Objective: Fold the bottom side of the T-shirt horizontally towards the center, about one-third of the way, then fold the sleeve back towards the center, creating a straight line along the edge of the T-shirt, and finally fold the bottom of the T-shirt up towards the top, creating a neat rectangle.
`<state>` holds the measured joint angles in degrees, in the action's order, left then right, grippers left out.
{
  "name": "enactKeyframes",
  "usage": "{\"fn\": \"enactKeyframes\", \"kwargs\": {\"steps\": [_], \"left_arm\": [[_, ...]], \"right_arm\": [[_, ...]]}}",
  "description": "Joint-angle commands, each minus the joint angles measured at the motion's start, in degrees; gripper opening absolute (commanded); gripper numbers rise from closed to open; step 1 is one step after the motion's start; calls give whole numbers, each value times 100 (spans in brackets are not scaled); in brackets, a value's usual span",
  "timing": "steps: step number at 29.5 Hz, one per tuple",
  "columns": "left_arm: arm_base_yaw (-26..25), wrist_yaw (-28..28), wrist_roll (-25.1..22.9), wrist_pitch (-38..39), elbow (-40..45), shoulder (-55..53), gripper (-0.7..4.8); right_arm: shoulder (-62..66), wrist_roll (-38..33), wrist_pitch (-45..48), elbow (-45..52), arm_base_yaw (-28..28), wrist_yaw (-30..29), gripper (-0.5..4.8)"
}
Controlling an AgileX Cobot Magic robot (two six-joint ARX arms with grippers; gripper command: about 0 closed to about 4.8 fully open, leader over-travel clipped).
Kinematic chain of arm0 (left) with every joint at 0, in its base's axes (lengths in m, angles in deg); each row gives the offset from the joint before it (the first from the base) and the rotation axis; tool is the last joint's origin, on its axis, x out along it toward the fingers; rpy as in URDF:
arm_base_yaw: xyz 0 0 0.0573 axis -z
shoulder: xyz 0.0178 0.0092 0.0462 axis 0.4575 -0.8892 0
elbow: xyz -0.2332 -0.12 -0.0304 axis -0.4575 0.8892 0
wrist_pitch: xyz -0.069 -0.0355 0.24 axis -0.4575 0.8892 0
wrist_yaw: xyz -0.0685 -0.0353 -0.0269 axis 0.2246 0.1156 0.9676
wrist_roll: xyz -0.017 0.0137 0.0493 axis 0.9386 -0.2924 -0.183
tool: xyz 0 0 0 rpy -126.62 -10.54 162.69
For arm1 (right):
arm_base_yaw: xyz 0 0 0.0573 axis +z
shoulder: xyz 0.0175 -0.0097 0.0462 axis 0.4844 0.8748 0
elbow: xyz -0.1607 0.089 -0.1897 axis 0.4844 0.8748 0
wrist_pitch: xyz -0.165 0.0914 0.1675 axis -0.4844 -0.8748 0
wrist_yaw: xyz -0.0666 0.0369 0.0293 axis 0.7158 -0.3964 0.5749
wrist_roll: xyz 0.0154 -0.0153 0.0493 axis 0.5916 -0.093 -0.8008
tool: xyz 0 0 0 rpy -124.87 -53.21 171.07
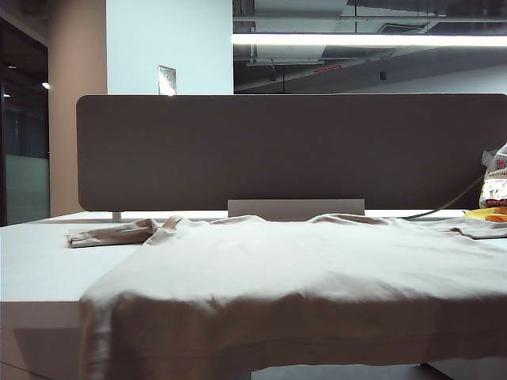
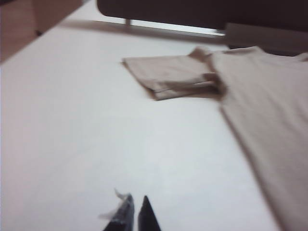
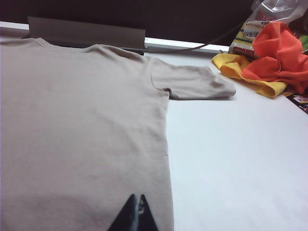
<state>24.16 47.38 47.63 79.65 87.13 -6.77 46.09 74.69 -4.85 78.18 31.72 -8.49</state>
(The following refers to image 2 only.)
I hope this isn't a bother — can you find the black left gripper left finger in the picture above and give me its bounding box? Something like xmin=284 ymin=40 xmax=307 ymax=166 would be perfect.
xmin=98 ymin=189 xmax=135 ymax=231

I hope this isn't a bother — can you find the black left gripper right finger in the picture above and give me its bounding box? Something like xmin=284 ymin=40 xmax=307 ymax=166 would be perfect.
xmin=137 ymin=195 xmax=162 ymax=231

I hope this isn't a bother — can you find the beige T-shirt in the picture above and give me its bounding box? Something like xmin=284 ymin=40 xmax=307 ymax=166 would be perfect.
xmin=121 ymin=45 xmax=308 ymax=231

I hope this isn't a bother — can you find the brown wooden cabinet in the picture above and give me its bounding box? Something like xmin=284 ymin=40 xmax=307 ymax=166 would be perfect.
xmin=0 ymin=0 xmax=84 ymax=64

